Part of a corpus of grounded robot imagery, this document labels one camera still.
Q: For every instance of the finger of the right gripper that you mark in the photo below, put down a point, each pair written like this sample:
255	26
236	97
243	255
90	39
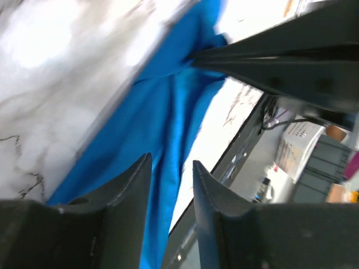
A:
325	35
327	85

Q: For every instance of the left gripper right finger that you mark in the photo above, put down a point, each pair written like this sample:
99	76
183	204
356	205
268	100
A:
235	233

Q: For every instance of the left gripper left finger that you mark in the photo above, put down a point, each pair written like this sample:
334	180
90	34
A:
102	229

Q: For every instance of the blue satin napkin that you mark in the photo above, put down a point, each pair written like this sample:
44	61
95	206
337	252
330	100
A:
161	115

